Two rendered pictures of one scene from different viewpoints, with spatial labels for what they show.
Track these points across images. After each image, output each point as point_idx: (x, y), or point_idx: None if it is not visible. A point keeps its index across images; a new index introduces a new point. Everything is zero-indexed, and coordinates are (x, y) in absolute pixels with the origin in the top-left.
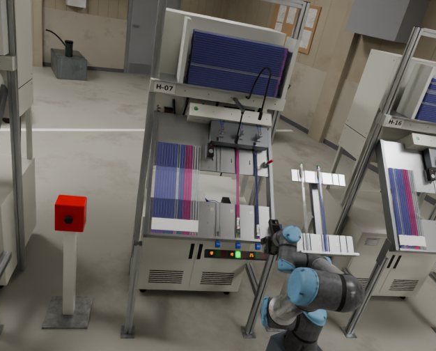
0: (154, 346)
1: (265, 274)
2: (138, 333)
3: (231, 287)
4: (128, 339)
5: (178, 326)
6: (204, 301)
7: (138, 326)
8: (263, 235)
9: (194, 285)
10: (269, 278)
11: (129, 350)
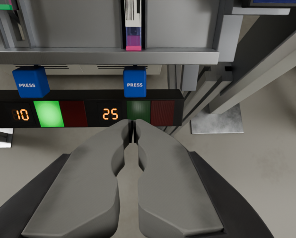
0: (35, 159)
1: (184, 110)
2: (18, 139)
3: (149, 71)
4: (3, 148)
5: (71, 128)
6: (113, 87)
7: (18, 129)
8: (170, 19)
9: (91, 70)
10: (195, 114)
11: (4, 165)
